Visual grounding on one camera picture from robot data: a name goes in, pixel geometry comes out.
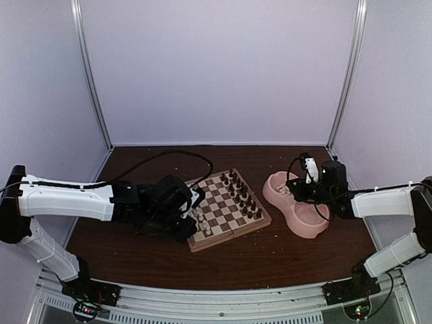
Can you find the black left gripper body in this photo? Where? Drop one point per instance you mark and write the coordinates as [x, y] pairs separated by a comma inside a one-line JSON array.
[[160, 219]]

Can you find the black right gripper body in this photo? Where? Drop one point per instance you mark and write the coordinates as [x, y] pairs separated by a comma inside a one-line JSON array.
[[324, 196]]

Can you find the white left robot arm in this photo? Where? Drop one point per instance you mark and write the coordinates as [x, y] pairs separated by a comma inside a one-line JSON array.
[[27, 196]]

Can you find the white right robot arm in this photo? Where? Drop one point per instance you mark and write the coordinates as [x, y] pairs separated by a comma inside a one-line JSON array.
[[409, 202]]

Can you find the wooden chess board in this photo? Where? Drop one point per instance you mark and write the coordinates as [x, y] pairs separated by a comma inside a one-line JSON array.
[[221, 222]]

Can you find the dark chess pieces row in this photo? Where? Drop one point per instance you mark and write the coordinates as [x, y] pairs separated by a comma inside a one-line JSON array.
[[237, 199]]

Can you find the right circuit board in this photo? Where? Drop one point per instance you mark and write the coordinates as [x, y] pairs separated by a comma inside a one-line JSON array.
[[357, 311]]

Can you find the circuit board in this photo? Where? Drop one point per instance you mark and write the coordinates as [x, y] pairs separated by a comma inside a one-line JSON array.
[[84, 311], [357, 311]]

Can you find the left circuit board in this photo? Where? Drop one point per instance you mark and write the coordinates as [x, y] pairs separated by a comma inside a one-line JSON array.
[[84, 311]]

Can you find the pink double pet bowl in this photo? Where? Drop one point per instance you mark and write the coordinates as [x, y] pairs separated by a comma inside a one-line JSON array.
[[303, 219]]

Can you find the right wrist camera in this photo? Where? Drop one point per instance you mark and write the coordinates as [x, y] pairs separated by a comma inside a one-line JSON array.
[[309, 166]]

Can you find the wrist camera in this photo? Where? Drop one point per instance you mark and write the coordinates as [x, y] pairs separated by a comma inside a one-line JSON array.
[[309, 166], [198, 195]]

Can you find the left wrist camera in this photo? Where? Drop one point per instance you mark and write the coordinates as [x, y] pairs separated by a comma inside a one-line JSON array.
[[198, 195]]

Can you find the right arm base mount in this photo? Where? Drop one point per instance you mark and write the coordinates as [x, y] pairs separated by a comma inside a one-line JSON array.
[[336, 292]]

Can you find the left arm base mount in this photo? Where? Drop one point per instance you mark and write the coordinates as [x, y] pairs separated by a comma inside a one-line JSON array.
[[95, 292]]

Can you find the aluminium front rail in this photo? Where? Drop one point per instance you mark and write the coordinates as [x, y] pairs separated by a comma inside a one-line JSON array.
[[297, 304]]

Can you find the right aluminium frame post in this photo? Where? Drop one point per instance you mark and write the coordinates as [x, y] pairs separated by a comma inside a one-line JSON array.
[[353, 57]]

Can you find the aluminium frame post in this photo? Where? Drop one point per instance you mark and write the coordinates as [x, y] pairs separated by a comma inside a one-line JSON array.
[[76, 7], [353, 57]]

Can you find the left aluminium frame post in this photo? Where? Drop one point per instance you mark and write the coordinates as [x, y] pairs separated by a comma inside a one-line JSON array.
[[76, 7]]

